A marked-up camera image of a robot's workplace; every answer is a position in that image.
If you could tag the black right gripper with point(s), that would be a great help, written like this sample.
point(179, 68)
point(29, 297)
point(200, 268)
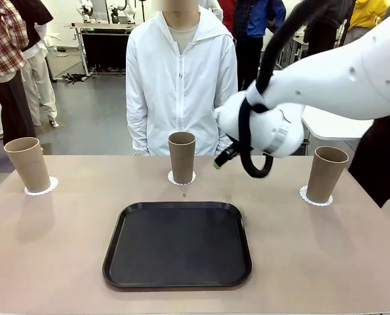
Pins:
point(235, 147)

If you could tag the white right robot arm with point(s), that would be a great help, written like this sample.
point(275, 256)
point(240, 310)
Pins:
point(329, 75)

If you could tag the bystander in red plaid shirt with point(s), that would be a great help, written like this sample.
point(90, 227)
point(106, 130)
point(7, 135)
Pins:
point(1, 39)

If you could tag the bystander in yellow top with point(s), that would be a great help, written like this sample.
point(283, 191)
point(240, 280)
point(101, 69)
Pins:
point(368, 16)

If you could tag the white scalloped paper coaster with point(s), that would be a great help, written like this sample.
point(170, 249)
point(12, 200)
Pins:
point(170, 177)
point(53, 187)
point(303, 193)

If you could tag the bystander in black vest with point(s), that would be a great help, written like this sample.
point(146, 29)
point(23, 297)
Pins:
point(40, 82)

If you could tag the bystander in blue jacket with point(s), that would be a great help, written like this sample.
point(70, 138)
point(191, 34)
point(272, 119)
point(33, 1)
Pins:
point(253, 19)

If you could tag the bystander in black coat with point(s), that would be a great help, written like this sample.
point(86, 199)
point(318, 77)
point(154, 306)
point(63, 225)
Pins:
point(322, 36)

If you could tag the white rounded table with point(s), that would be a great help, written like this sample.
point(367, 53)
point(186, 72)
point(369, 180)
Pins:
point(332, 131)

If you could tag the person in white jacket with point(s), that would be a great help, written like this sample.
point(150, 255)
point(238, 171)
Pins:
point(168, 82)

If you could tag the bystander in red top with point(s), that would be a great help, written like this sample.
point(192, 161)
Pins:
point(229, 13)

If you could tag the workbench with black panel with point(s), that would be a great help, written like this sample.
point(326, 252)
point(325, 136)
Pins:
point(109, 49)

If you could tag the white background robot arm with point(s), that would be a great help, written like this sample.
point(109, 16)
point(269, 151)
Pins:
point(83, 10)
point(129, 10)

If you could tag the tall beige tumbler cup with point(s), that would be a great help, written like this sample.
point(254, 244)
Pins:
point(27, 164)
point(181, 157)
point(325, 177)

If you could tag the black plastic serving tray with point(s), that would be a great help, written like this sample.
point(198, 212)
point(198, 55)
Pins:
point(181, 246)

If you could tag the person's right forearm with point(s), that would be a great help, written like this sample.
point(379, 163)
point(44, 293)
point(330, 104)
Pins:
point(139, 131)

